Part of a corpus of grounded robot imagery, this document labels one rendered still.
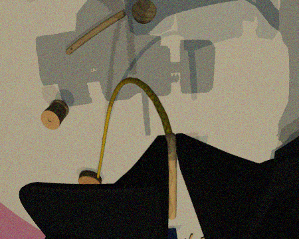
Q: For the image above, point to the round wooden button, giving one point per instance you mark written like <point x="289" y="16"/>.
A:
<point x="89" y="177"/>

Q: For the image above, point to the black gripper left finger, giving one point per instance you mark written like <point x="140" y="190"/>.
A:
<point x="134" y="207"/>

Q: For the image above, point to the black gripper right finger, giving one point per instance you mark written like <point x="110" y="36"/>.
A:
<point x="231" y="195"/>

